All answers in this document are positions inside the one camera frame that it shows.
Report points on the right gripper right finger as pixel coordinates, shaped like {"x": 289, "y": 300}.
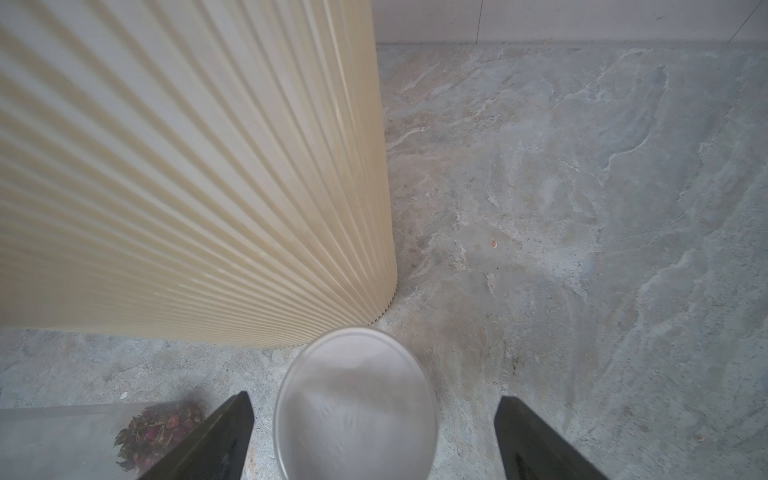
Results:
{"x": 531, "y": 449}

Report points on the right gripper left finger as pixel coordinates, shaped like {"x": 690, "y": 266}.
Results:
{"x": 215, "y": 450}

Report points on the white lid rose tea jar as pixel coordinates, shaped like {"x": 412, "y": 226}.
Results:
{"x": 355, "y": 404}

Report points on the small frosted lid jar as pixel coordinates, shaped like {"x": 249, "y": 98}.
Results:
{"x": 108, "y": 441}

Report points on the beige ribbed trash bin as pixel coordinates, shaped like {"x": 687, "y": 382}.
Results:
{"x": 209, "y": 171}

